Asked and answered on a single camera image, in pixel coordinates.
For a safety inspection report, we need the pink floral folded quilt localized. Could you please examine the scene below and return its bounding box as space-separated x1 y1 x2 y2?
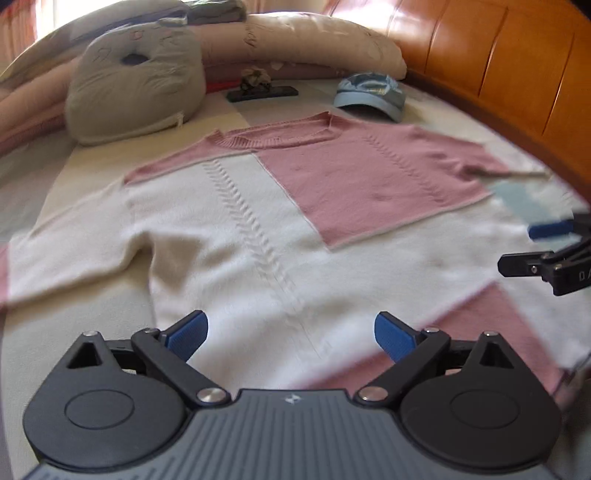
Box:
1 12 407 153

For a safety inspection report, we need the grey pillow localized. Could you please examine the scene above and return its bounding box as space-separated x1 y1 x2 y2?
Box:
1 1 189 87

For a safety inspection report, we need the grey cat face cushion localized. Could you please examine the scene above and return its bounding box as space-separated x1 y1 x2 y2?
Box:
64 21 206 146

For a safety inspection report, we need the pink and white sweater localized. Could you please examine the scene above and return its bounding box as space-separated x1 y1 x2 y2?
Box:
1 112 590 390

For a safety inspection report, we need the folded grey-green cloth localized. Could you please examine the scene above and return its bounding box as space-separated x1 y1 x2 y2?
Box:
185 0 247 25

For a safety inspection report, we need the black phone with flower holder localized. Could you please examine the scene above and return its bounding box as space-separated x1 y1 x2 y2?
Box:
226 67 298 103

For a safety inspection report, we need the red object under quilt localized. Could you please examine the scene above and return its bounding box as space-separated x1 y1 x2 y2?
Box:
206 80 240 94

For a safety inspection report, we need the wooden headboard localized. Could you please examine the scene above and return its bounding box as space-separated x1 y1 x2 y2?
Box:
325 1 590 198

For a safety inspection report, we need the blue baseball cap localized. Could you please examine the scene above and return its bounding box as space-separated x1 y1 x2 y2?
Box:
334 72 407 123

